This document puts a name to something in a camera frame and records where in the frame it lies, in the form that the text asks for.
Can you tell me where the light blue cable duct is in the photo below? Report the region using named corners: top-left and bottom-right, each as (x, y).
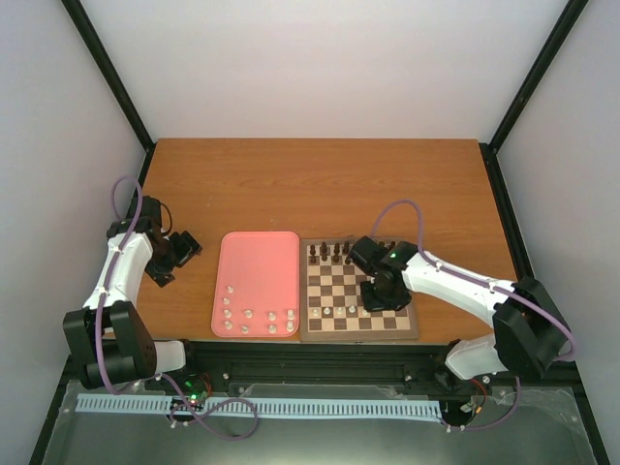
top-left (75, 393), bottom-right (442, 422)

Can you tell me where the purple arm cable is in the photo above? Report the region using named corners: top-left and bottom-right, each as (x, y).
top-left (371, 200), bottom-right (578, 363)
top-left (94, 174), bottom-right (143, 394)

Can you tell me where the pink plastic tray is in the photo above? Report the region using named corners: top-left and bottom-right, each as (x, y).
top-left (211, 232), bottom-right (300, 339)

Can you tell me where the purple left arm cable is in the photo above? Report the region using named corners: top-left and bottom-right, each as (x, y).
top-left (94, 174), bottom-right (143, 394)

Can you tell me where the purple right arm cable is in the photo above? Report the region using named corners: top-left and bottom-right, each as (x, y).
top-left (371, 200), bottom-right (578, 363)

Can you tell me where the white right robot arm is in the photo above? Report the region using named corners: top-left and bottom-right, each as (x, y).
top-left (348, 236), bottom-right (574, 382)

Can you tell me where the wooden chessboard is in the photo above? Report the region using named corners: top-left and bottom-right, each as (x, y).
top-left (299, 238), bottom-right (419, 344)

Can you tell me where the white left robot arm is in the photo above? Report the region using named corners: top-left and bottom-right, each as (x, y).
top-left (63, 196), bottom-right (202, 390)

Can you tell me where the black aluminium frame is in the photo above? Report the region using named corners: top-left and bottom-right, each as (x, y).
top-left (28, 0), bottom-right (612, 465)

